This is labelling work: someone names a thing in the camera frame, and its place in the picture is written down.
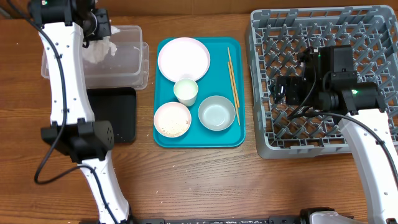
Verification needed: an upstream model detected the clear plastic waste bin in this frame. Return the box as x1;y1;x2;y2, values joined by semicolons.
44;22;149;93

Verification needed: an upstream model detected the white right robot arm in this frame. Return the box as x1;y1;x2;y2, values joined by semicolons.
272;45;397;223

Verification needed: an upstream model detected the grey-blue bowl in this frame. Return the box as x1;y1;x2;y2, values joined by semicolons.
198;95;236;131

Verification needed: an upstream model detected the wooden chopstick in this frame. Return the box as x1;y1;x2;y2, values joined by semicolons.
227;47;240;109
227;62;241;126

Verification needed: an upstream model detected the small pink bowl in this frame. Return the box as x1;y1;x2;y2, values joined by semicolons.
154;102;192;138

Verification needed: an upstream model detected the large pink plate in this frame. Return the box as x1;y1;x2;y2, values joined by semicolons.
157;37;211;83

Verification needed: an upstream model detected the grey dishwasher rack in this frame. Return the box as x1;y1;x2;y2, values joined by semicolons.
246;5;397;159

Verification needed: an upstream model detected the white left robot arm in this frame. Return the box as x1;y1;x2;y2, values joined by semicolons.
28;0;132;223

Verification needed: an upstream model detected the black plastic tray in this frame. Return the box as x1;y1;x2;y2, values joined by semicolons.
87;87;137;144

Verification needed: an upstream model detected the pale green cup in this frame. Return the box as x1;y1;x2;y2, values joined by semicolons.
174;78;198;107

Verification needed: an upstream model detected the teal serving tray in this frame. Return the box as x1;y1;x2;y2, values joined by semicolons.
153;37;246;148

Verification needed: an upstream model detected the white napkin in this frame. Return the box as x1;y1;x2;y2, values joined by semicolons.
82;36;118;64

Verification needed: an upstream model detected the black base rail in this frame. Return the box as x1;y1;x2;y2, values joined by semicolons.
131;215;310;224

